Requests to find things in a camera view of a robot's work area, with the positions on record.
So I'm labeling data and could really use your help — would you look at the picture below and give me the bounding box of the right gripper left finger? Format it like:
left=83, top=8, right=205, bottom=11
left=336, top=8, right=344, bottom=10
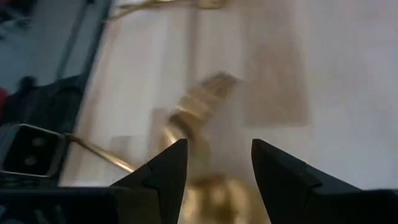
left=111, top=138, right=189, bottom=224

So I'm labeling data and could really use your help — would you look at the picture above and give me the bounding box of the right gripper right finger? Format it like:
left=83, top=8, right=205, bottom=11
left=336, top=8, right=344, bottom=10
left=251, top=139, right=361, bottom=224

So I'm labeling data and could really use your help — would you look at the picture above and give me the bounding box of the gold spoon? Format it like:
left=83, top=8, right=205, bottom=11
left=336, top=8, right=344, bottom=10
left=180, top=174, right=269, bottom=224

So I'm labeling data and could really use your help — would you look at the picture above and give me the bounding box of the gold utensil handle foreground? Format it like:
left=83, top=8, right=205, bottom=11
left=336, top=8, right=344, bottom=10
left=65, top=133, right=137, bottom=174

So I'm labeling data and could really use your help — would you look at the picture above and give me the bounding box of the gold fork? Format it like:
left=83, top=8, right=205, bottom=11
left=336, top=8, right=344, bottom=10
left=161, top=72, right=241, bottom=144
left=107, top=0, right=228, bottom=20

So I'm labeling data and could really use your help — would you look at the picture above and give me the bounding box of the black table-level camera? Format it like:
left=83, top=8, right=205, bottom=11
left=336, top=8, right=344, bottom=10
left=0, top=123, right=68, bottom=180

